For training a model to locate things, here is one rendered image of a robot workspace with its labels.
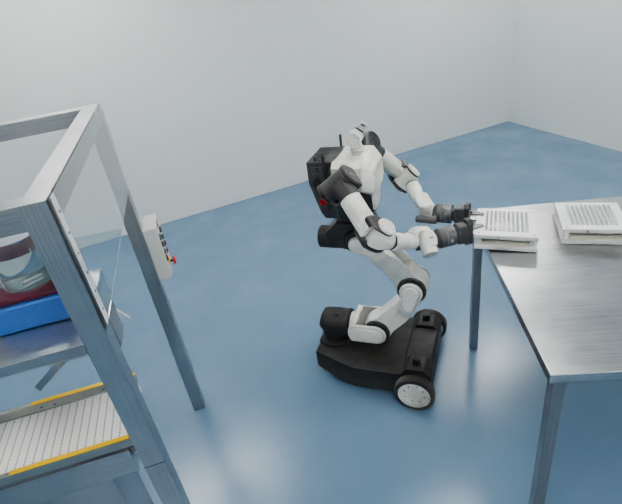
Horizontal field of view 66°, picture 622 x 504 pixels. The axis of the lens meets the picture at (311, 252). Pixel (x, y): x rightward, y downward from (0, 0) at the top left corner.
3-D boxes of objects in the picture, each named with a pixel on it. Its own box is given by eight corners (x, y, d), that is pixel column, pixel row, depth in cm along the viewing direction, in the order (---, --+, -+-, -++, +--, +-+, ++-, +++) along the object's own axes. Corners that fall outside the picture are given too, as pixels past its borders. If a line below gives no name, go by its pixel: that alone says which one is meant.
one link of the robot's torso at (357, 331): (348, 343, 261) (346, 324, 254) (357, 319, 277) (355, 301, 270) (386, 348, 254) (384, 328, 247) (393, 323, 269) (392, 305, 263)
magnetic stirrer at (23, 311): (88, 276, 146) (76, 250, 141) (78, 316, 127) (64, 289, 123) (18, 294, 142) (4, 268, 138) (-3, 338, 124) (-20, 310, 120)
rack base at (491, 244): (534, 224, 216) (535, 219, 214) (537, 252, 196) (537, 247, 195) (476, 221, 224) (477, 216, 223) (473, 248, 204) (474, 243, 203)
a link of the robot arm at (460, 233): (464, 213, 206) (438, 219, 205) (476, 222, 198) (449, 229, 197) (464, 238, 213) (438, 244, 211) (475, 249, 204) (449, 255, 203)
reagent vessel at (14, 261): (66, 258, 137) (38, 199, 128) (56, 286, 124) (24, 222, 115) (9, 272, 135) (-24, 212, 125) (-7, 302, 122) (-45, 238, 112)
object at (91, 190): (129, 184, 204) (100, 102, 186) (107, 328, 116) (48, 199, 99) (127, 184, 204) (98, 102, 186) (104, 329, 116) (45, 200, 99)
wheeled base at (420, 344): (311, 384, 264) (302, 338, 247) (338, 324, 305) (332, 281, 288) (430, 404, 242) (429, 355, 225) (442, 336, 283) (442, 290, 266)
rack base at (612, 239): (614, 216, 212) (615, 211, 211) (628, 245, 192) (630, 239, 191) (552, 216, 219) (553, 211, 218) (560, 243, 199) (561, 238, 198)
